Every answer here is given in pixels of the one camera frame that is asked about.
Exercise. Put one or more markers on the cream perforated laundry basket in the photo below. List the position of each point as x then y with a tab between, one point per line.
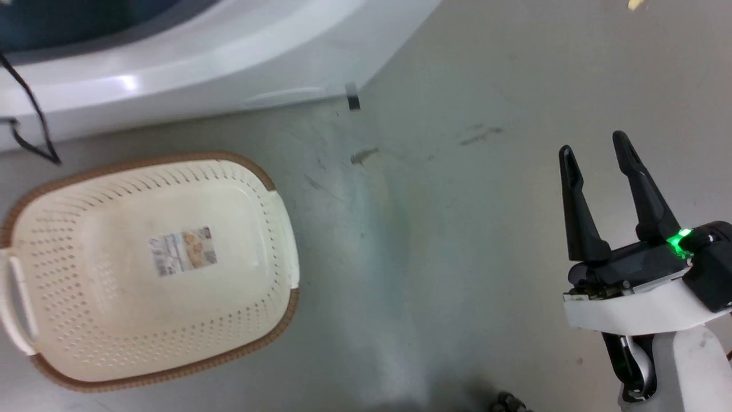
114	320

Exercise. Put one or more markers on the white washing machine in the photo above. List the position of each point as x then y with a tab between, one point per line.
229	51

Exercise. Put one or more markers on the dark robot base part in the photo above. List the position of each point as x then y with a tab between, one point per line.
509	402

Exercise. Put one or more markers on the grey washing machine foot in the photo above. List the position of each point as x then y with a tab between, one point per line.
353	97

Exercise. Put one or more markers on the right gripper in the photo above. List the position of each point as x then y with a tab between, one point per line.
646	286

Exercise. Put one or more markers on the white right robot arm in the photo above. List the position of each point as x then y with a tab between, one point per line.
695	372

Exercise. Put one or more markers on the small yellow scrap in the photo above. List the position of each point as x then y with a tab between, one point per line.
635	4

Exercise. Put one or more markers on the printed paper label sticker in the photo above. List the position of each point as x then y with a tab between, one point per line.
183	250

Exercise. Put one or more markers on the dark blue washing machine door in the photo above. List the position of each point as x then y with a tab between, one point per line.
68	17

